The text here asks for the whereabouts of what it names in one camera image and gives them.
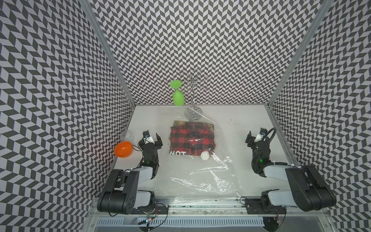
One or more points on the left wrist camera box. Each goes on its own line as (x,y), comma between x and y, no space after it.
(147,138)

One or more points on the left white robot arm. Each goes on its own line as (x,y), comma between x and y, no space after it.
(120,194)

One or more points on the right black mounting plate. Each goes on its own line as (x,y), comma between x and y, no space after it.
(259,206)

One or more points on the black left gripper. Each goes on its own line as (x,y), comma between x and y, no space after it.
(158,143)

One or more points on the metal glass holder stand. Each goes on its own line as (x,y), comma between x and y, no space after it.
(192,81)

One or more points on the black mounting plate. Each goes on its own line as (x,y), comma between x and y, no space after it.
(160,208)
(259,206)

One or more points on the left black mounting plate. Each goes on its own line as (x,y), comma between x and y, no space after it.
(160,208)

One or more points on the orange plastic bowl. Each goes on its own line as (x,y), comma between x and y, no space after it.
(123,149)

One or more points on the clear plastic cup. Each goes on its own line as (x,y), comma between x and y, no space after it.
(127,136)

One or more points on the clear plastic vacuum bag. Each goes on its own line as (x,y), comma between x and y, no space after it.
(185,178)

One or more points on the red plaid shirt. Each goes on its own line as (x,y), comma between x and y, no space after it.
(189,140)

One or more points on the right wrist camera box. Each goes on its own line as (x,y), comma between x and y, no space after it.
(262,135)

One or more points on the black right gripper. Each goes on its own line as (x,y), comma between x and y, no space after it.
(248,137)

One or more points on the green plastic wine glass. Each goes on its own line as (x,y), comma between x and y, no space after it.
(178,97)

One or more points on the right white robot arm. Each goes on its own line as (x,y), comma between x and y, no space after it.
(307,191)

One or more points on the white bag valve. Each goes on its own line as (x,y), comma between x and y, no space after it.
(205,155)

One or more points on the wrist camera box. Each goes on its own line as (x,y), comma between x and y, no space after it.
(262,135)
(147,138)

